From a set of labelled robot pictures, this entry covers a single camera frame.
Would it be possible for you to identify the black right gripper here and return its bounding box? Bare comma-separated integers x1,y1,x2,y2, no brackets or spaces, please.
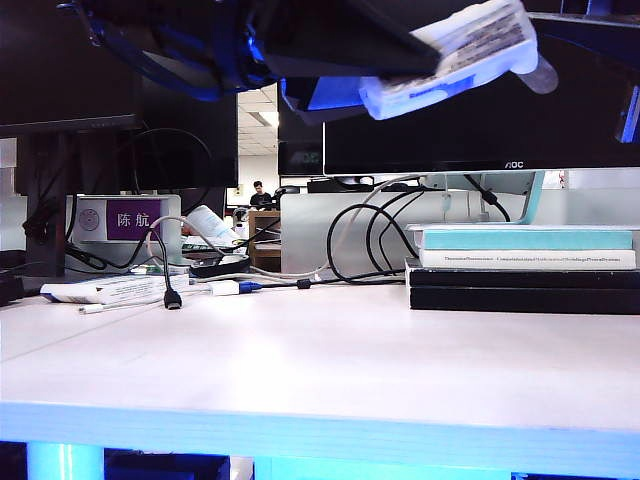
529,0,640,145

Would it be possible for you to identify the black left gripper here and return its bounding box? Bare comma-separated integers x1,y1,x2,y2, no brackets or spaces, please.
54,0,444,127

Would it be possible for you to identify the narrow black monitor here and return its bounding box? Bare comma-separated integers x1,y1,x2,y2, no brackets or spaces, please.
277,84,325,177

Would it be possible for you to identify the black monitor base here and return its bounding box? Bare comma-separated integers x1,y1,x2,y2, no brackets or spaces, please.
307,177,376,195

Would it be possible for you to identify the black AOC monitor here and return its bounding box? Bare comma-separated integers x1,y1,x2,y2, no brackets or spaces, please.
323,14,640,177

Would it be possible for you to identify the person in black shirt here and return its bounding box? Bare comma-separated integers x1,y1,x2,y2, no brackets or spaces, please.
249,180,275,211

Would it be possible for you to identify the black monitor back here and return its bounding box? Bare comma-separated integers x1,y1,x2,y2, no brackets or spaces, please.
142,74,240,191

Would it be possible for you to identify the grey partition panel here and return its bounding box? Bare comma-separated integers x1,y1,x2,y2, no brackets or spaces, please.
279,189,640,275

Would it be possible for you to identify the brown wooden cabinet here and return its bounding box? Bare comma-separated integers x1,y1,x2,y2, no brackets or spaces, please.
248,209,282,272

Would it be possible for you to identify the teal book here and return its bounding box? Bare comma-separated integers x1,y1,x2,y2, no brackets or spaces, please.
412,229,635,252

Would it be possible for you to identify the white tube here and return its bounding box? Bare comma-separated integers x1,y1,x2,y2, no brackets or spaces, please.
184,203,242,247

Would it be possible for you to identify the white book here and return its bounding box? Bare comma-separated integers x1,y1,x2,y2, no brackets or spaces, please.
418,248,637,272

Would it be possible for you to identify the black bowl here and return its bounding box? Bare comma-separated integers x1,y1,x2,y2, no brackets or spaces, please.
189,254,251,279

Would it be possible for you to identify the white nameplate with purple label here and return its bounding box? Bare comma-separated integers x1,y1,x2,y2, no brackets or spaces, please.
74,194,182,266

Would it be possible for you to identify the black monitor with thin bezel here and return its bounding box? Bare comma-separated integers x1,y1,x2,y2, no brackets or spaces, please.
0,0,144,139

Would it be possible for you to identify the white printed paper pack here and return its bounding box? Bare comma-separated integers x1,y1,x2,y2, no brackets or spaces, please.
39,273,192,306

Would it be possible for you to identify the dark monitor stand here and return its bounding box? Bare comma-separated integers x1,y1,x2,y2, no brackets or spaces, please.
17,132,121,279

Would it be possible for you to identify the blue table leg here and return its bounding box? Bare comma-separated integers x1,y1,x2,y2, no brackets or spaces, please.
25,442,106,480

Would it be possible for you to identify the thick black monitor cable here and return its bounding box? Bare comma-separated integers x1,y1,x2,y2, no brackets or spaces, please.
463,174,512,224

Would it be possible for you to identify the thin black cable loop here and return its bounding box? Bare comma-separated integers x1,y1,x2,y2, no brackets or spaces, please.
119,128,214,201

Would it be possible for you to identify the black looped cable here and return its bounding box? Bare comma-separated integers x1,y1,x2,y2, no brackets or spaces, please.
326,187,426,285

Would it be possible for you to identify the black cable with ferrite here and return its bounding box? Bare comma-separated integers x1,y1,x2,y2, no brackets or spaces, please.
259,269,409,293

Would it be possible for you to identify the white looped cable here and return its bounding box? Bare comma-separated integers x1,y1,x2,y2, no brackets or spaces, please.
148,215,189,281

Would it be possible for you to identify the black HDMI cable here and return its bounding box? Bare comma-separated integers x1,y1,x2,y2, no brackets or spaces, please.
148,227,184,312

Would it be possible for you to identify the white cable plug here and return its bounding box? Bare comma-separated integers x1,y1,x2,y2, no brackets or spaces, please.
78,297,169,315

